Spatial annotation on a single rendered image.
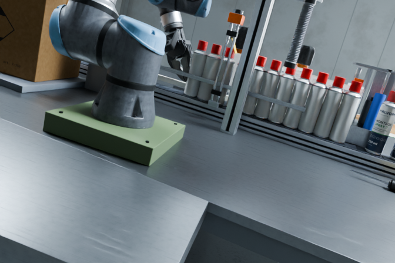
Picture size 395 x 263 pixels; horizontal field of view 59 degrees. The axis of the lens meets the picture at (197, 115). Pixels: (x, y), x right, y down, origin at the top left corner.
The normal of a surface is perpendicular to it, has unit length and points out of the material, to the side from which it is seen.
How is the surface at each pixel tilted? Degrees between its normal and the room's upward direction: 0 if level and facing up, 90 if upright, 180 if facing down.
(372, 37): 90
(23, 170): 0
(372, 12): 90
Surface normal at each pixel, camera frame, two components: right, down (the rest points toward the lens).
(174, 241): 0.25, -0.94
